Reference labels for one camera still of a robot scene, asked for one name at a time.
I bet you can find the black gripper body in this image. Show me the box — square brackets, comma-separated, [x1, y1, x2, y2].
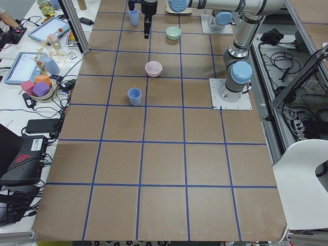
[128, 0, 157, 16]

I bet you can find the blue cup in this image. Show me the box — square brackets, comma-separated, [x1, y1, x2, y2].
[44, 57, 60, 75]
[129, 9, 139, 26]
[128, 88, 142, 107]

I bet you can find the green bowl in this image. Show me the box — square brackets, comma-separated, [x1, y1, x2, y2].
[166, 26, 181, 40]

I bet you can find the pink bowl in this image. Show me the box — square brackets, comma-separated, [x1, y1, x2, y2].
[145, 61, 163, 77]

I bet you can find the cardboard tube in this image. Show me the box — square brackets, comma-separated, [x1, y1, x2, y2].
[77, 0, 87, 11]

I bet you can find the teach pendant tablet upper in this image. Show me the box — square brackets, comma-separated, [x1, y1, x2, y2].
[28, 17, 71, 42]

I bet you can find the teach pendant tablet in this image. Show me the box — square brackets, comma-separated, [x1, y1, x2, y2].
[4, 52, 42, 85]
[28, 17, 71, 42]

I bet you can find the blue cup on rack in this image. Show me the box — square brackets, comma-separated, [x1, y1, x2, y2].
[44, 57, 60, 75]

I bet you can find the bowl of foam blocks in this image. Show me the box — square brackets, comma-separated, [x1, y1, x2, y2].
[20, 75, 54, 102]

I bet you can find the teach pendant tablet lower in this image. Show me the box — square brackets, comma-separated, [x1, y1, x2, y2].
[4, 52, 42, 85]

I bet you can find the black power adapter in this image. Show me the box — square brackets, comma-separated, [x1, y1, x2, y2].
[25, 118, 59, 134]

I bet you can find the black computer box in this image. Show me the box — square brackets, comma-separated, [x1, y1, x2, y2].
[1, 135, 47, 187]

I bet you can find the white chair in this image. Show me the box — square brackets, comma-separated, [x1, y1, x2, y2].
[273, 139, 327, 230]

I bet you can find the gold wire rack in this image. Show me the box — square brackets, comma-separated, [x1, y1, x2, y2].
[34, 37, 67, 75]

